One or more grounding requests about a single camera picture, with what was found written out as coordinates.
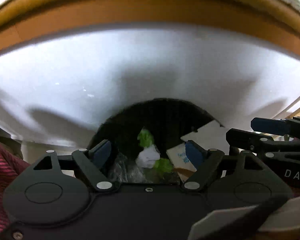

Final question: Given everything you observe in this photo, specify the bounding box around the clear plastic bag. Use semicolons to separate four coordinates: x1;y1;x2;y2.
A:
108;153;160;184

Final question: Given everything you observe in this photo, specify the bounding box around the green white snack wrapper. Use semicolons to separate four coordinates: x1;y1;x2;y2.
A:
135;128;173;183

